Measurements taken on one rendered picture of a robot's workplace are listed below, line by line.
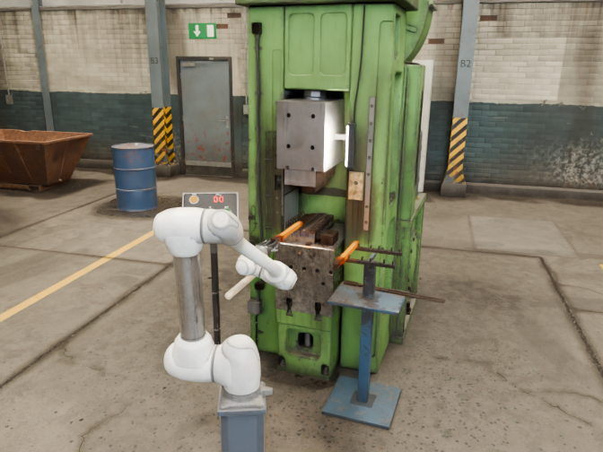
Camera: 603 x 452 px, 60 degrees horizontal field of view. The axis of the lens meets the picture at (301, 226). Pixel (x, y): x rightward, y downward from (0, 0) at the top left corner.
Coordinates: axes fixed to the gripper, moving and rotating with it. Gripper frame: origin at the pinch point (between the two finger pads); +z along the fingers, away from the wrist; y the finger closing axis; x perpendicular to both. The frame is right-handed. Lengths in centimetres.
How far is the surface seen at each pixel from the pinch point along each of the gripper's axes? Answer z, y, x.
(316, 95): 65, 1, 72
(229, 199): 37, -46, 9
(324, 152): 45, 13, 41
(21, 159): 371, -580, -57
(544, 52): 655, 170, 108
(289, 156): 45, -9, 38
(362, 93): 59, 31, 74
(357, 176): 56, 30, 26
